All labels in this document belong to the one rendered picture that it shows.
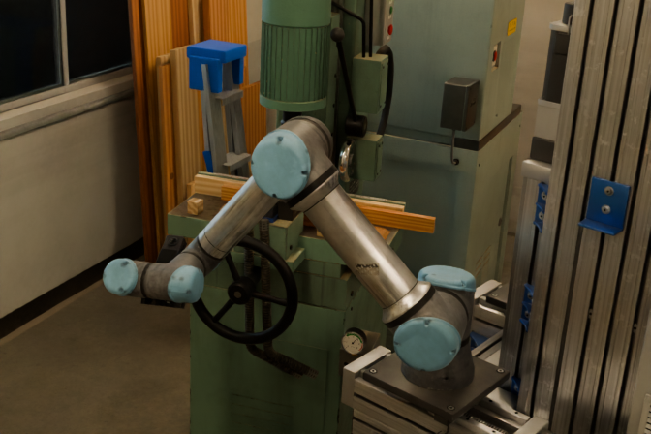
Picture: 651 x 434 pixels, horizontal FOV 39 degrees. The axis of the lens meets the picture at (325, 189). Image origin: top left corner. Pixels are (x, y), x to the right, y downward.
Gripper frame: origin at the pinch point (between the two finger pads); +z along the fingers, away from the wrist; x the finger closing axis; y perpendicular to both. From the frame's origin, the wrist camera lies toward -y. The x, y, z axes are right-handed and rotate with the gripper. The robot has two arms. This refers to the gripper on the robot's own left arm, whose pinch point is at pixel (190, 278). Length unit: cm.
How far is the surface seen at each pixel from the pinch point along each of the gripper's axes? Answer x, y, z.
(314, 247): 23.4, -12.0, 20.5
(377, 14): 29, -79, 34
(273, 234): 16.3, -13.2, 9.0
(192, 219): -10.2, -16.0, 17.9
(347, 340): 33.6, 10.3, 25.5
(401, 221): 43, -22, 33
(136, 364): -69, 31, 112
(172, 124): -81, -66, 136
